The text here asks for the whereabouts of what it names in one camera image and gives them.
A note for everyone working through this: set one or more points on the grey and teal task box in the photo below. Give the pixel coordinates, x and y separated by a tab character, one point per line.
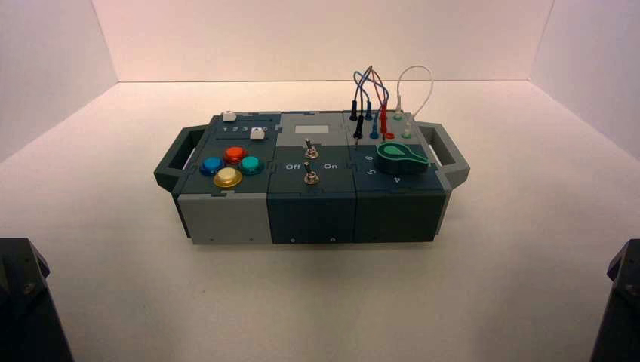
310	215

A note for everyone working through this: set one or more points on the yellow round push button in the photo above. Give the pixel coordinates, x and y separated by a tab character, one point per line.
228	177

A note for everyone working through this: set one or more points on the grey rectangular display window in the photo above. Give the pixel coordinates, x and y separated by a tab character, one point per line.
312	129

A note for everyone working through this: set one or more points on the teal round push button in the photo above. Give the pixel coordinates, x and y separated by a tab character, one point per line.
251	165

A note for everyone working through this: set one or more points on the white slider knob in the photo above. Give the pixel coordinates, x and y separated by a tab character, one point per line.
230	116
257	133

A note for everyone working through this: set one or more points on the blue round push button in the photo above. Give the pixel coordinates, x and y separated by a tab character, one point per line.
213	165

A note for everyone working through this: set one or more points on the metal toggle switch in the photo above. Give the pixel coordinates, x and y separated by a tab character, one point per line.
311	149
311	176

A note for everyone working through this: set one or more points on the red round push button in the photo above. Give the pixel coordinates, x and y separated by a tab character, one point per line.
235	154

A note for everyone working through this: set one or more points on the green rotary knob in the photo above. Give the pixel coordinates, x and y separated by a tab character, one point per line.
400	159

